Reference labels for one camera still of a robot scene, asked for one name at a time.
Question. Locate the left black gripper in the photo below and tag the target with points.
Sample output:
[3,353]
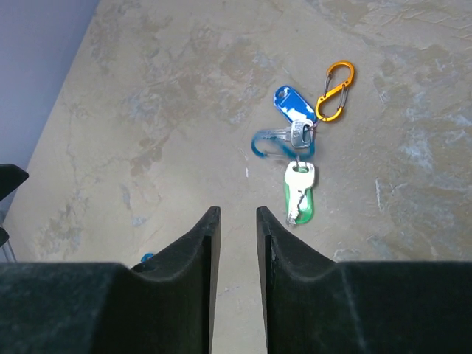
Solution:
[12,177]

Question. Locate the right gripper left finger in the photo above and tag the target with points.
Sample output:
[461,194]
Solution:
[165,304]

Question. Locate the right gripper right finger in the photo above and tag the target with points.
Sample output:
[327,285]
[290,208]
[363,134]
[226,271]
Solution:
[312,304]

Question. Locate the key with green tag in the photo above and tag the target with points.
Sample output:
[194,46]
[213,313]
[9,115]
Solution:
[299,180]

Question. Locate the key with blue tag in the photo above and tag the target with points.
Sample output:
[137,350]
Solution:
[301,120]

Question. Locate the orange S carabiner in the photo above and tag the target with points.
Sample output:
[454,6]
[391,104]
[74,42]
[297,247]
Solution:
[341,89]

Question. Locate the light blue S carabiner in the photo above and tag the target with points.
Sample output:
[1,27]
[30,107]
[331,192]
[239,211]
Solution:
[146,257]

